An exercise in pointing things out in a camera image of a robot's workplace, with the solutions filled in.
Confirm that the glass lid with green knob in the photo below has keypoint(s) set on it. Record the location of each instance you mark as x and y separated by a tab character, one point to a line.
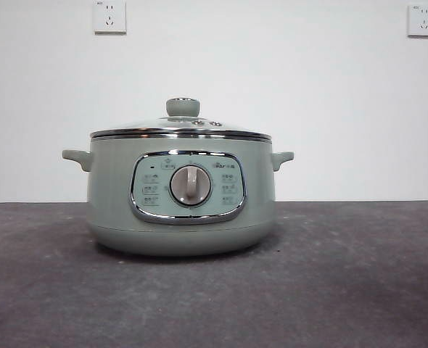
182	107

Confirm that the pale green electric cooking pot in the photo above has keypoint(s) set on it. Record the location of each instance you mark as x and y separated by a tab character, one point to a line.
116	192

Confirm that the white wall socket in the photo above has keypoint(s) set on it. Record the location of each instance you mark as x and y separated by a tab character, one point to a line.
109	17
423	21

